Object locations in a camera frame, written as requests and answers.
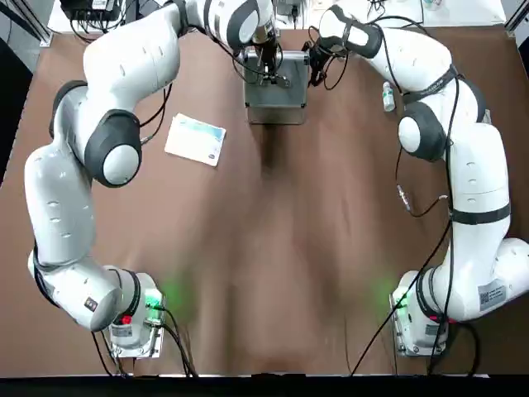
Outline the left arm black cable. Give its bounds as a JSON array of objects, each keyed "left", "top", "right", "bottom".
[{"left": 138, "top": 24, "right": 293, "bottom": 146}]

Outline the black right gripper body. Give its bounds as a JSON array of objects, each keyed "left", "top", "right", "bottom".
[{"left": 309, "top": 41, "right": 335, "bottom": 65}]

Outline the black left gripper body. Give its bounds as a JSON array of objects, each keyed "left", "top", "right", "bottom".
[{"left": 256, "top": 39, "right": 283, "bottom": 74}]

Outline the folded mask packet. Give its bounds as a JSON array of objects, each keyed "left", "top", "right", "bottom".
[{"left": 164, "top": 112, "right": 228, "bottom": 168}]

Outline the aluminium first-aid case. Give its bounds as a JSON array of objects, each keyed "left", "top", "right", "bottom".
[{"left": 242, "top": 49, "right": 312, "bottom": 126}]

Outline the black left base cable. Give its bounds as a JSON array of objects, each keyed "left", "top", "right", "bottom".
[{"left": 159, "top": 304, "right": 199, "bottom": 378}]

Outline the white disinfectant bottle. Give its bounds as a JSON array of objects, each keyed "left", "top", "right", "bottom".
[{"left": 381, "top": 80, "right": 397, "bottom": 112}]

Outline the black network switch box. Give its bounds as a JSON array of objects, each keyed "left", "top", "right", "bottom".
[{"left": 60, "top": 0, "right": 121, "bottom": 22}]

